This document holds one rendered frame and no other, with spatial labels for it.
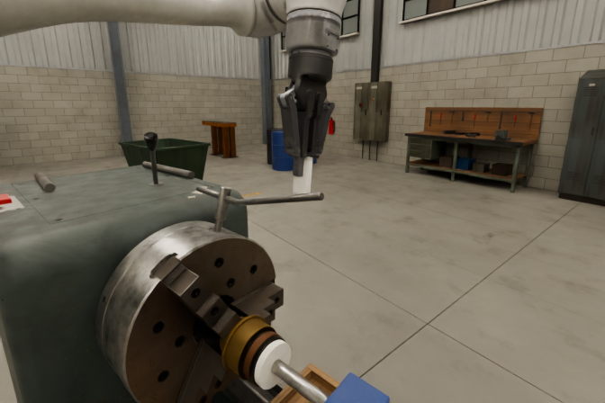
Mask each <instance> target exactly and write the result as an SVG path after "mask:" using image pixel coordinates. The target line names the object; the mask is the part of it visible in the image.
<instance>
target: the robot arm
mask: <svg viewBox="0 0 605 403"><path fill-rule="evenodd" d="M346 2H347V0H0V38H1V37H5V36H9V35H13V34H16V33H20V32H24V31H31V30H36V29H39V28H44V27H49V26H55V25H61V24H67V23H75V22H141V23H157V24H174V25H189V26H221V27H229V28H232V29H233V30H234V32H235V33H236V34H237V35H239V36H240V37H250V38H256V39H261V38H265V37H268V36H272V35H275V34H277V33H280V32H283V31H286V33H285V51H286V52H287V53H288V54H290V57H289V59H288V72H287V75H288V77H289V78H290V79H291V83H290V84H289V87H288V91H287V92H285V93H284V94H278V95H277V97H276V99H277V101H278V104H279V106H280V109H281V117H282V126H283V134H284V151H285V153H288V154H289V156H290V157H293V194H300V193H310V192H311V181H312V169H313V159H314V158H319V156H320V155H318V154H321V153H322V150H323V147H324V142H325V138H326V134H327V130H328V126H329V122H330V115H331V114H332V112H333V109H334V107H335V104H334V103H330V102H329V101H328V99H327V89H326V84H327V83H328V82H329V81H330V80H331V79H332V70H333V59H332V58H334V57H336V56H337V55H338V53H339V35H340V29H341V17H342V13H343V10H344V7H345V5H346Z"/></svg>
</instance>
